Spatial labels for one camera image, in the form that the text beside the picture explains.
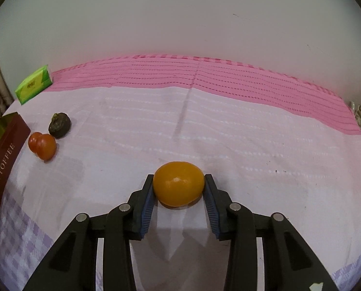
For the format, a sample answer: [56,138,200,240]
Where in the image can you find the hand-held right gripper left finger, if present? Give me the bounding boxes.
[23,174,157,291]

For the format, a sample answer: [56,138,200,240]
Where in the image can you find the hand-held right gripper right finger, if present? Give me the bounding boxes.
[203,174,340,291]

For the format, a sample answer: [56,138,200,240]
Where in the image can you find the dark red tin box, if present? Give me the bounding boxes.
[0,112,32,237]

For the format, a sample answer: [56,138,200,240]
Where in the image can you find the smooth orange tangerine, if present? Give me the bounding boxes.
[153,162,205,208]

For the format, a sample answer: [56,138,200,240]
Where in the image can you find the small red tomato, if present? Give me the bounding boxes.
[28,132,43,153]

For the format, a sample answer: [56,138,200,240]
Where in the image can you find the pink and purple checked tablecloth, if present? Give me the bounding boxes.
[0,54,361,291]

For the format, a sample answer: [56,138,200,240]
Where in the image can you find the dark brown fruit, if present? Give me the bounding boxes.
[48,113,72,138]

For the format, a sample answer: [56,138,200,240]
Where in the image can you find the green tissue pack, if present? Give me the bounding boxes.
[15,65,53,106]

